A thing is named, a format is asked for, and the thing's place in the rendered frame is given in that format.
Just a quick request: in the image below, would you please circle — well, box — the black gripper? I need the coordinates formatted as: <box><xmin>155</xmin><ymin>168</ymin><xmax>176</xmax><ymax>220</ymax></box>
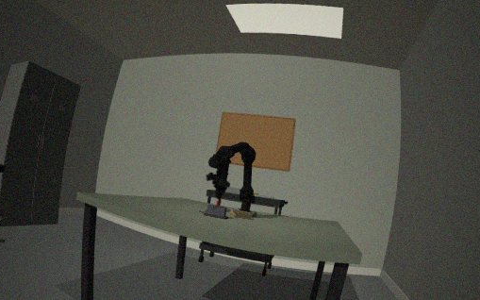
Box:
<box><xmin>212</xmin><ymin>170</ymin><xmax>230</xmax><ymax>200</ymax></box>

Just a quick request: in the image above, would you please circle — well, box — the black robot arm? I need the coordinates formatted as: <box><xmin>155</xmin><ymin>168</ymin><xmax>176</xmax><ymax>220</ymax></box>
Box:
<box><xmin>207</xmin><ymin>142</ymin><xmax>256</xmax><ymax>212</ymax></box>

